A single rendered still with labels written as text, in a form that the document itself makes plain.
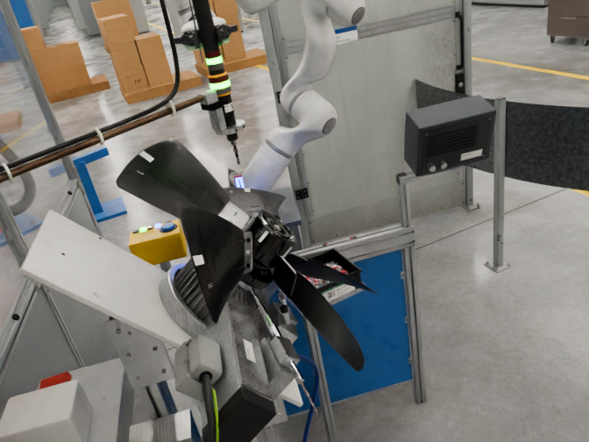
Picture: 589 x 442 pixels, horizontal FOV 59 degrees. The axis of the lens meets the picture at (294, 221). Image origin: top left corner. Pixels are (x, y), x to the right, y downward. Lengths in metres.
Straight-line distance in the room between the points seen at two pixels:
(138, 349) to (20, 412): 0.31
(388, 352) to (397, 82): 1.70
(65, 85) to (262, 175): 8.69
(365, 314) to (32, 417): 1.17
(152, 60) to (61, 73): 2.19
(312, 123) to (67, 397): 1.08
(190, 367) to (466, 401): 1.61
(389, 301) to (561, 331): 1.03
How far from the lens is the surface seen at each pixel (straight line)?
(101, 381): 1.55
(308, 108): 1.80
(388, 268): 1.94
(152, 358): 1.28
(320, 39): 1.70
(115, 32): 8.64
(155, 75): 8.78
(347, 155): 3.29
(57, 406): 1.37
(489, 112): 1.78
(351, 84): 3.18
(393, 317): 2.08
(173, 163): 1.27
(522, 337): 2.73
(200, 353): 1.01
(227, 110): 1.19
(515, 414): 2.40
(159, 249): 1.68
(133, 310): 1.15
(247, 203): 1.44
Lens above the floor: 1.80
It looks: 28 degrees down
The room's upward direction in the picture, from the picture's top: 11 degrees counter-clockwise
